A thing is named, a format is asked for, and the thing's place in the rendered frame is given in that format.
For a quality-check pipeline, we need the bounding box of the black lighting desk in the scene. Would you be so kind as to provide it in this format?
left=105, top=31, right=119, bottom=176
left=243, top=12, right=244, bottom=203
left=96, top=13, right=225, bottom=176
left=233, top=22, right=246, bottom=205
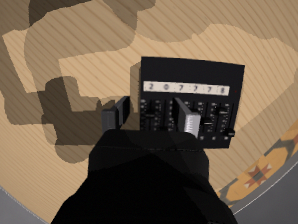
left=140, top=56, right=245, bottom=149

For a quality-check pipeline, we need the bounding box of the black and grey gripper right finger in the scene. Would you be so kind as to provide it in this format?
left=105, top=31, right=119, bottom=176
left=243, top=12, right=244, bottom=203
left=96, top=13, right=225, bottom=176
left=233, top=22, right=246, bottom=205
left=171, top=98, right=201, bottom=138

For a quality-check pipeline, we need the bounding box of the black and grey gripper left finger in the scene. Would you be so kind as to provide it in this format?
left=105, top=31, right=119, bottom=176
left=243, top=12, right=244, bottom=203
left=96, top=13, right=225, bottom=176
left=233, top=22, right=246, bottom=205
left=101, top=96, right=130, bottom=135

